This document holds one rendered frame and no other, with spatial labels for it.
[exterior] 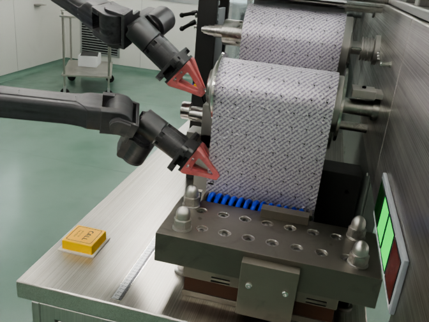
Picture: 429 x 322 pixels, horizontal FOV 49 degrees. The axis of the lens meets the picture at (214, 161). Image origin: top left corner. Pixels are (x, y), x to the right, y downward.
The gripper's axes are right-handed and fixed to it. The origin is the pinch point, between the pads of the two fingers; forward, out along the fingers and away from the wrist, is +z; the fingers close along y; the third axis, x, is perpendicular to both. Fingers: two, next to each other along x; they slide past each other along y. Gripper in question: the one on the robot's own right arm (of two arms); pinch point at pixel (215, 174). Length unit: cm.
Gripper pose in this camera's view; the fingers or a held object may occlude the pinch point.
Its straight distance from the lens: 101.5
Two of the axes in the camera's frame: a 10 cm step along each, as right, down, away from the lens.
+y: -2.4, 3.5, -9.1
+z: 8.0, 6.0, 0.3
